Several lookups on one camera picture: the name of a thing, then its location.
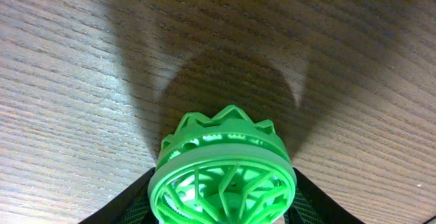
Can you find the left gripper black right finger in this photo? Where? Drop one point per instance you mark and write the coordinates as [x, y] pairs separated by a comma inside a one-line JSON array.
[[313, 206]]

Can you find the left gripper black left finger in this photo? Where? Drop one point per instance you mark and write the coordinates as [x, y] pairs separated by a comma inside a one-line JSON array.
[[130, 206]]

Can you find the green spinning top toy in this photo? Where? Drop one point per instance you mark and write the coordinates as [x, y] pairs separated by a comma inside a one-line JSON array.
[[222, 169]]

